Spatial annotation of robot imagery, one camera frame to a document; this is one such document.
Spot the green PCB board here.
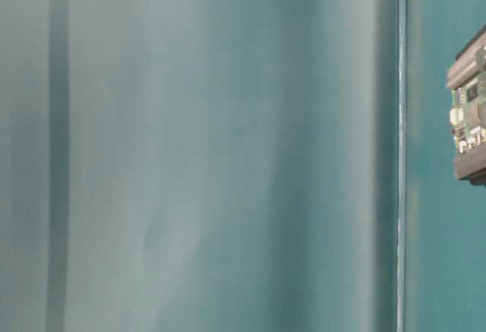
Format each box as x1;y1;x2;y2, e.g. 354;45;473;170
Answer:
450;74;485;155

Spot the black bench vise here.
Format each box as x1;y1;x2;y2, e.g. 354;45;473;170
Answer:
447;27;485;186

